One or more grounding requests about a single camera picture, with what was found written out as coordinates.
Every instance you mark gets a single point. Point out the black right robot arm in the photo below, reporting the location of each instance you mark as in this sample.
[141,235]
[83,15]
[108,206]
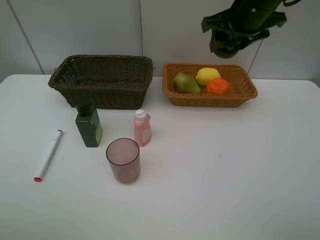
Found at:
[241,4]

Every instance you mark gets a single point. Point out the orange mandarin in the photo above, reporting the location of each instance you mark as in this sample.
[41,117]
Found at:
[218,86]

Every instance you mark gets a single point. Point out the dark purple mangosteen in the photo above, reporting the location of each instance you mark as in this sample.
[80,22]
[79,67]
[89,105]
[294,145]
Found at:
[226,49]

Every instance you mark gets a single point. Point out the white marker with pink caps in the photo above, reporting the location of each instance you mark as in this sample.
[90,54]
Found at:
[48,156]

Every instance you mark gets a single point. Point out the dark green pump bottle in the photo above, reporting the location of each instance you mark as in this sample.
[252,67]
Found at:
[88,122]

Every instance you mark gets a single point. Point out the pink dish soap bottle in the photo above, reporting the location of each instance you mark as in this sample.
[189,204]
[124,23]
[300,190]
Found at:
[142,128]

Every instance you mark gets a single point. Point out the dark brown wicker basket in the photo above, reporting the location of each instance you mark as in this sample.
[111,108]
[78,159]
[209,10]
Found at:
[118,82]

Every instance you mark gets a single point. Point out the yellow lemon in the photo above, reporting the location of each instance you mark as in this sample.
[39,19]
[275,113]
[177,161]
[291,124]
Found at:
[204,75]

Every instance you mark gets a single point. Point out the orange wicker basket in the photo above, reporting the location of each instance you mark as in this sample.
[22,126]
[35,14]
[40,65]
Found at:
[241,88]

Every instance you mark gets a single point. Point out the green red pear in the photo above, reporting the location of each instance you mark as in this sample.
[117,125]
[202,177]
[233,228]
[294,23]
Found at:
[186,84]

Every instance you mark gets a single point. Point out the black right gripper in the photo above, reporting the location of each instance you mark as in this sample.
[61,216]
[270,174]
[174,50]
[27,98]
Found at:
[251,25]

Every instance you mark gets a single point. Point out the pink translucent plastic cup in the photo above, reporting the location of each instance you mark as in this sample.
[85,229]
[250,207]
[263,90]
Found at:
[123,155]

